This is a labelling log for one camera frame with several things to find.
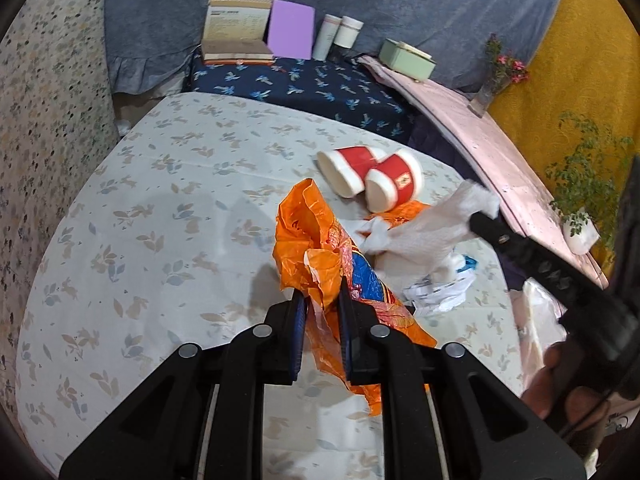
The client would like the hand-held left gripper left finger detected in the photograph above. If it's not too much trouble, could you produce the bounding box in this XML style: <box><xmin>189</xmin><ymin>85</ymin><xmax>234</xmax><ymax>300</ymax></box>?
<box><xmin>59</xmin><ymin>292</ymin><xmax>308</xmax><ymax>480</ymax></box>

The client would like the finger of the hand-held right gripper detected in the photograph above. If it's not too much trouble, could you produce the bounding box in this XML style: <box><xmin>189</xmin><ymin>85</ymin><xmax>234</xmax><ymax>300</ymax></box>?
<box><xmin>469</xmin><ymin>211</ymin><xmax>608</xmax><ymax>321</ymax></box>

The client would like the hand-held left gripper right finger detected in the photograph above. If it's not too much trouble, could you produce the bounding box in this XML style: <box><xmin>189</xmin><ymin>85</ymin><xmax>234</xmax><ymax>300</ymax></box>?
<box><xmin>339</xmin><ymin>289</ymin><xmax>587</xmax><ymax>480</ymax></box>

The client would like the orange plastic bag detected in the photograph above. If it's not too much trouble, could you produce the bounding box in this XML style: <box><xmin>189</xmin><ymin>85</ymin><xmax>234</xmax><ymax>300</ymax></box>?
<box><xmin>272</xmin><ymin>178</ymin><xmax>439</xmax><ymax>417</ymax></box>

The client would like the red and white paper cup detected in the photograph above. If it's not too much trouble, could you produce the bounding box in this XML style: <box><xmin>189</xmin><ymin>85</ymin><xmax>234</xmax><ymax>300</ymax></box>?
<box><xmin>317</xmin><ymin>146</ymin><xmax>388</xmax><ymax>198</ymax></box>
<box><xmin>364</xmin><ymin>151</ymin><xmax>426</xmax><ymax>213</ymax></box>

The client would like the person's right hand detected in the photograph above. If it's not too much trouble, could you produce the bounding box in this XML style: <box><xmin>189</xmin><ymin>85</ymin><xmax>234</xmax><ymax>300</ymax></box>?
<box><xmin>521</xmin><ymin>342</ymin><xmax>612</xmax><ymax>453</ymax></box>

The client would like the blue and white wrapper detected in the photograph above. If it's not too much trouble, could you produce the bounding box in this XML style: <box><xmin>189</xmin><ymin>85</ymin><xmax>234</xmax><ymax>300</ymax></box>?
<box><xmin>447</xmin><ymin>252</ymin><xmax>479</xmax><ymax>282</ymax></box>

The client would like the green plant in white pot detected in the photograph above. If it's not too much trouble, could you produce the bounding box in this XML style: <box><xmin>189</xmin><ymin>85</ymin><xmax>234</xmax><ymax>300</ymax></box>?
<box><xmin>545</xmin><ymin>112</ymin><xmax>636</xmax><ymax>256</ymax></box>

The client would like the crumpled white printed paper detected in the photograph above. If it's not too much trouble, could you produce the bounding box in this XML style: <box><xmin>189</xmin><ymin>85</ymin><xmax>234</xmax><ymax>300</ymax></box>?
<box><xmin>404</xmin><ymin>277</ymin><xmax>473</xmax><ymax>317</ymax></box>

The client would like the pink cloth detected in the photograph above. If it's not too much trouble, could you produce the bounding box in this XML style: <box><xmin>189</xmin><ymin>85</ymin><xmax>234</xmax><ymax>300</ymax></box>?
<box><xmin>357</xmin><ymin>55</ymin><xmax>608</xmax><ymax>286</ymax></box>

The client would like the glass vase with pink flowers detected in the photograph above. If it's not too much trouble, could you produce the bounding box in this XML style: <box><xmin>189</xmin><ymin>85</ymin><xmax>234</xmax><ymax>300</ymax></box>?
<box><xmin>469</xmin><ymin>34</ymin><xmax>530</xmax><ymax>117</ymax></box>

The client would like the white leaf-print tablecloth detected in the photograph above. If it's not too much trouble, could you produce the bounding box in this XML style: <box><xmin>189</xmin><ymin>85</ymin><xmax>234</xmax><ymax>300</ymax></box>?
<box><xmin>15</xmin><ymin>91</ymin><xmax>526</xmax><ymax>480</ymax></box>

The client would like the yellow cloth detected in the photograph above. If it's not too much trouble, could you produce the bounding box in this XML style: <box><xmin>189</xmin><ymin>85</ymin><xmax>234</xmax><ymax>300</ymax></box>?
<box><xmin>487</xmin><ymin>0</ymin><xmax>640</xmax><ymax>281</ymax></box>

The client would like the pale green box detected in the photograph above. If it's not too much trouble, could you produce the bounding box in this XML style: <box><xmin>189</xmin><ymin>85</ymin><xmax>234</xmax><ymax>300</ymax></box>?
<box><xmin>378</xmin><ymin>38</ymin><xmax>437</xmax><ymax>83</ymax></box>

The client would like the navy printed cloth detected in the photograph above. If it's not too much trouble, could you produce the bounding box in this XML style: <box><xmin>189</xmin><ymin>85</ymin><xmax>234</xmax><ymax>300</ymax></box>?
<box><xmin>185</xmin><ymin>52</ymin><xmax>418</xmax><ymax>143</ymax></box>

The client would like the short white cup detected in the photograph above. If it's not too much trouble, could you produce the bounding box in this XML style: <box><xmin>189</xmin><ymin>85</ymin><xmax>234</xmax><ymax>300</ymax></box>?
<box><xmin>334</xmin><ymin>16</ymin><xmax>365</xmax><ymax>50</ymax></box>

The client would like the grey-blue blanket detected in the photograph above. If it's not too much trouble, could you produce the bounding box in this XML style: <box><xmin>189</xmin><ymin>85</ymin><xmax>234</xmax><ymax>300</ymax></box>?
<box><xmin>104</xmin><ymin>0</ymin><xmax>568</xmax><ymax>96</ymax></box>

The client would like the tall white tube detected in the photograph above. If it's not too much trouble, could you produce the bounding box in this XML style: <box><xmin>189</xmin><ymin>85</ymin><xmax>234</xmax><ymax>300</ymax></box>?
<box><xmin>312</xmin><ymin>14</ymin><xmax>342</xmax><ymax>61</ymax></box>

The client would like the purple card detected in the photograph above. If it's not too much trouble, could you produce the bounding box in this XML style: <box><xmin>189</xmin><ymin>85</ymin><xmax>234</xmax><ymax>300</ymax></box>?
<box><xmin>267</xmin><ymin>0</ymin><xmax>316</xmax><ymax>60</ymax></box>

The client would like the open cardboard box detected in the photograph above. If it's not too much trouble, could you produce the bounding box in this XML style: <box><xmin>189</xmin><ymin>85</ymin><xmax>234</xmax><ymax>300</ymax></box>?
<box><xmin>201</xmin><ymin>0</ymin><xmax>276</xmax><ymax>66</ymax></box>

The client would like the speckled floral cloth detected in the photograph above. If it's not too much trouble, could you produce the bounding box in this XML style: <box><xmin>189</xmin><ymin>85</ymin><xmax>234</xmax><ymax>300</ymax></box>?
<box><xmin>0</xmin><ymin>0</ymin><xmax>121</xmax><ymax>361</ymax></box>

